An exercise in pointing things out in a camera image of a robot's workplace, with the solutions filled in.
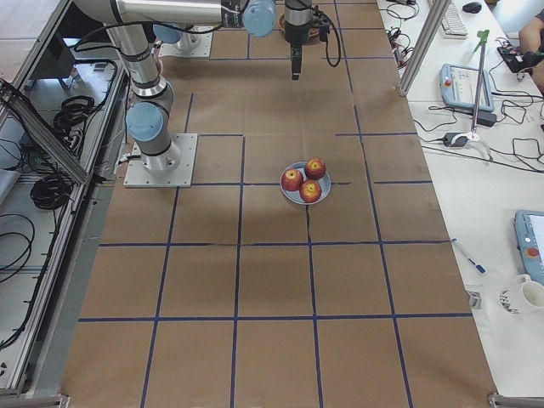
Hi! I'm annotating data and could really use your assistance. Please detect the metal rod green tip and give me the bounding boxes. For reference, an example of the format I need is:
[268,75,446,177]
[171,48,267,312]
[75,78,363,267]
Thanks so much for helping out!
[467,29,490,142]

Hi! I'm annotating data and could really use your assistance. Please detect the red apple plate left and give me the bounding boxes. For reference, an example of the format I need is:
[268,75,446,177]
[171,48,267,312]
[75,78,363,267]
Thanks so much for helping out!
[280,168,303,192]

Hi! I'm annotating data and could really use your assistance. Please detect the red apple plate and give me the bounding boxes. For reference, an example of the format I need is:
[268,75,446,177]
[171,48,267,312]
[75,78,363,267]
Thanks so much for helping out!
[298,179,322,203]
[304,157,326,180]
[280,168,303,192]

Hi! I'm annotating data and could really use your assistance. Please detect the light blue plate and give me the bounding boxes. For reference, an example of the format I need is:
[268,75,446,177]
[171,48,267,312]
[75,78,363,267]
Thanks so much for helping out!
[280,161,332,205]

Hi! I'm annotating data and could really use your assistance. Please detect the wicker basket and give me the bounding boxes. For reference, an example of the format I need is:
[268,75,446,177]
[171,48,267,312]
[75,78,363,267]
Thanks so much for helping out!
[278,14,331,45]

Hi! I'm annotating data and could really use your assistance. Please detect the red apple plate rear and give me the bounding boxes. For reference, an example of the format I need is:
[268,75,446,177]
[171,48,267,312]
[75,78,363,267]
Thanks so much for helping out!
[304,157,326,180]

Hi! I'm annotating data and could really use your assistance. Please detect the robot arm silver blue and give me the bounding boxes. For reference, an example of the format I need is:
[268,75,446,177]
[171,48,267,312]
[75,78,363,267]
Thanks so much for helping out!
[76,1,276,173]
[153,1,314,81]

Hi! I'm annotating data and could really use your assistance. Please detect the blue teach pendant near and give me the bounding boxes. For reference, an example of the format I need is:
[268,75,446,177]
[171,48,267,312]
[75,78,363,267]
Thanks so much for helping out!
[514,210,543,284]

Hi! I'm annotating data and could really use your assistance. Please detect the person forearm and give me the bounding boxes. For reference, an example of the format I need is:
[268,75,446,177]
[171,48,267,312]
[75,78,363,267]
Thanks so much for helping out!
[518,17,543,93]

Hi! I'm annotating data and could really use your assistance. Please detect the blue teach pendant far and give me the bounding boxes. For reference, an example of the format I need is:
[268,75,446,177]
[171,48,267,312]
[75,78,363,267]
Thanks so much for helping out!
[439,64,495,112]

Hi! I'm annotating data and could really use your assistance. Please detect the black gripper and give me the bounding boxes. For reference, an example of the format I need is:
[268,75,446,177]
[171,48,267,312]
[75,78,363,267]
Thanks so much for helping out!
[285,20,307,81]

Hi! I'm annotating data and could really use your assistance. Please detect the red apple plate front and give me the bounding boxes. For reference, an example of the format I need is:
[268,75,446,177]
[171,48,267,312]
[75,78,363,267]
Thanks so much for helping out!
[298,179,322,203]

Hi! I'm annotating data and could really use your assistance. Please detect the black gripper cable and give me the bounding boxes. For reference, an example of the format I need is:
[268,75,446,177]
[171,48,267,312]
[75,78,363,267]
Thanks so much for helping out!
[306,0,343,68]

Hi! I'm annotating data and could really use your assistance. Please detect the white blue pen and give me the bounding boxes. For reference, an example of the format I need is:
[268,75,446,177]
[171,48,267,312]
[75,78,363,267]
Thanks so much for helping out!
[451,238,486,274]

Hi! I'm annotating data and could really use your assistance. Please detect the white keyboard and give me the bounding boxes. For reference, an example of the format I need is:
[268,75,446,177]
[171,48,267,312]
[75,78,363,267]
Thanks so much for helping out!
[441,1,468,40]

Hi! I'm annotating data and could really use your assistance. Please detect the small metal binder clip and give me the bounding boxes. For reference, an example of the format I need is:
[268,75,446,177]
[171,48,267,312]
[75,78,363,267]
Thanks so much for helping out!
[467,291,483,309]

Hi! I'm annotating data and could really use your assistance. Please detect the coiled black cables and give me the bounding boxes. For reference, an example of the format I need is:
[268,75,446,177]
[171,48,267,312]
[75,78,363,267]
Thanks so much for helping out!
[30,176,73,212]

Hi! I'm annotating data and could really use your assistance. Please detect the blue teach pendant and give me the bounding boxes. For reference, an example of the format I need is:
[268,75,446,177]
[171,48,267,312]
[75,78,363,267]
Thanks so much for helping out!
[514,210,543,284]
[439,64,495,112]

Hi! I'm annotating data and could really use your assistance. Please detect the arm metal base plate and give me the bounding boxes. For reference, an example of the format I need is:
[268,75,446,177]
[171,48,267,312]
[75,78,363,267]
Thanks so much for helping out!
[123,133,198,188]
[159,33,213,59]

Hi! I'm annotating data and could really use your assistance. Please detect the black computer mouse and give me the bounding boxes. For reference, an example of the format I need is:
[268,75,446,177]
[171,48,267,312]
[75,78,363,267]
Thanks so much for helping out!
[462,2,482,14]

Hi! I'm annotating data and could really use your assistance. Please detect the white mug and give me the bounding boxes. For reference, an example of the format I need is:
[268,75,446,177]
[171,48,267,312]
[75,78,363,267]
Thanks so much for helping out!
[499,274,543,315]

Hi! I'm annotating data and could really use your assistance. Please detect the aluminium frame post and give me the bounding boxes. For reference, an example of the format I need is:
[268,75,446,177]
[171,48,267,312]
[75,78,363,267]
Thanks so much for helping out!
[396,0,449,97]

